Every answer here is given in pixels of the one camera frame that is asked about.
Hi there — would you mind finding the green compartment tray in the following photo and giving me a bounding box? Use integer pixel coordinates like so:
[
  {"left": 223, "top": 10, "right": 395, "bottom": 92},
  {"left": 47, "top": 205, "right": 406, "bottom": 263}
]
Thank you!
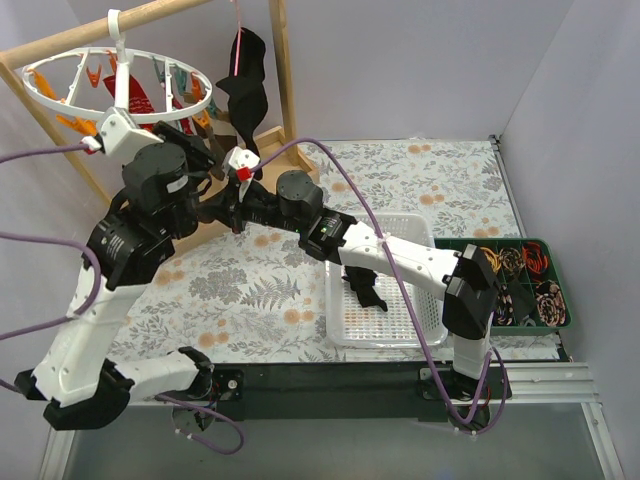
[{"left": 435, "top": 238, "right": 572, "bottom": 336}]

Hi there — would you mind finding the white round clip hanger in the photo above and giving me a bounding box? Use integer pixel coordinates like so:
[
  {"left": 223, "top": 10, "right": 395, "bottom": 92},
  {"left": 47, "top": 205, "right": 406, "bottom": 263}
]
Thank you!
[{"left": 21, "top": 9, "right": 212, "bottom": 125}]

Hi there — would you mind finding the large black hanging cloth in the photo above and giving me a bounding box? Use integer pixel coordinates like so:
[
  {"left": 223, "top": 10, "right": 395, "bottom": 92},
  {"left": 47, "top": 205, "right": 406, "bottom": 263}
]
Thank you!
[{"left": 216, "top": 27, "right": 268, "bottom": 155}]

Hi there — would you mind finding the black sock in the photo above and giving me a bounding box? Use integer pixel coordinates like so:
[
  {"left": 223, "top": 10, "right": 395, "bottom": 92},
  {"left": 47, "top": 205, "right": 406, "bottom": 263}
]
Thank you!
[{"left": 342, "top": 266, "right": 388, "bottom": 312}]

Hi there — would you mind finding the red patterned sock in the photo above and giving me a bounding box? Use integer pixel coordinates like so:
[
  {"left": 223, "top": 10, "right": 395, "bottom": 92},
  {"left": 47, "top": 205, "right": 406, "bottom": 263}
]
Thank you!
[{"left": 102, "top": 75, "right": 155, "bottom": 114}]

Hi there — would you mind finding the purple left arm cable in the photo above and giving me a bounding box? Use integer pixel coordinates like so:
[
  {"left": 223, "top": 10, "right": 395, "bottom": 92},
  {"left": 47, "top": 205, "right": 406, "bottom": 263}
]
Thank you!
[{"left": 0, "top": 142, "right": 246, "bottom": 455}]

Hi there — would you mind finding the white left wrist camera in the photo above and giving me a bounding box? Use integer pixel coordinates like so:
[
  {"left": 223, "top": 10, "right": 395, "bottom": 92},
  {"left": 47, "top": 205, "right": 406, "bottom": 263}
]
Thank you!
[{"left": 81, "top": 107, "right": 163, "bottom": 162}]

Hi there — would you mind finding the pink hanging cord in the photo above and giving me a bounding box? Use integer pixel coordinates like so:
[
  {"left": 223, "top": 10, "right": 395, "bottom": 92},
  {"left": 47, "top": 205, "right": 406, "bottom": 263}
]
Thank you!
[{"left": 229, "top": 0, "right": 249, "bottom": 76}]

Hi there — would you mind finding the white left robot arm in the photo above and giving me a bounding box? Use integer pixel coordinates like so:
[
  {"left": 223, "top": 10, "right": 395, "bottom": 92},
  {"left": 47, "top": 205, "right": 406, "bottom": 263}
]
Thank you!
[{"left": 14, "top": 121, "right": 219, "bottom": 431}]

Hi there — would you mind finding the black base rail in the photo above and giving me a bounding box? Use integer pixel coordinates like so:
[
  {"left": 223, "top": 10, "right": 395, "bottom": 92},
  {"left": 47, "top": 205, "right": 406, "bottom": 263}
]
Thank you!
[{"left": 209, "top": 359, "right": 451, "bottom": 424}]

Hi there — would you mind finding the cream brown striped sock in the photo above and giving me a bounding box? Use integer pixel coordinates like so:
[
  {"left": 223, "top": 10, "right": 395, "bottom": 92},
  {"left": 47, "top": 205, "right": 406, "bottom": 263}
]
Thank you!
[{"left": 192, "top": 113, "right": 237, "bottom": 180}]

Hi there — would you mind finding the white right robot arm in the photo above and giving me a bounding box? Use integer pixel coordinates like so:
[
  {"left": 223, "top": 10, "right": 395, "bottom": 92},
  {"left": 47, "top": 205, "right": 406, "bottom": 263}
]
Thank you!
[{"left": 196, "top": 170, "right": 499, "bottom": 398}]

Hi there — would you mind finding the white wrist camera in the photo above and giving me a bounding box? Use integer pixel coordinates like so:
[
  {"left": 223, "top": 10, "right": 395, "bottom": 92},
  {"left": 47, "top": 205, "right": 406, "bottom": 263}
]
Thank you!
[
  {"left": 81, "top": 107, "right": 163, "bottom": 162},
  {"left": 222, "top": 146, "right": 260, "bottom": 202}
]

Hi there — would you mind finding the wooden hanger rack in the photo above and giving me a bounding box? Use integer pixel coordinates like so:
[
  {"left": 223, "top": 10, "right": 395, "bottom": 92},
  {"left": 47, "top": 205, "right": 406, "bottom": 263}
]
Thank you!
[{"left": 0, "top": 0, "right": 320, "bottom": 256}]

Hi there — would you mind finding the floral table mat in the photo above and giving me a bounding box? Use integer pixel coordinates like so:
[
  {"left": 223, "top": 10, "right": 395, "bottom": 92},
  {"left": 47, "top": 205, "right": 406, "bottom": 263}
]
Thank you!
[{"left": 109, "top": 138, "right": 520, "bottom": 363}]

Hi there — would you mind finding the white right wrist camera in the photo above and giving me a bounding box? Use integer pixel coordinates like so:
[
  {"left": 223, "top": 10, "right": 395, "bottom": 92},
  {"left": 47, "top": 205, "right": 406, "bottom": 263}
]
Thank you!
[{"left": 222, "top": 146, "right": 260, "bottom": 202}]

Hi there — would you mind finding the white plastic basket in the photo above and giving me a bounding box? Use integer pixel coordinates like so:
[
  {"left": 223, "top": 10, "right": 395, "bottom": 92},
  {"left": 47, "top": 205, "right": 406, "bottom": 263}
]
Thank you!
[{"left": 325, "top": 211, "right": 448, "bottom": 349}]

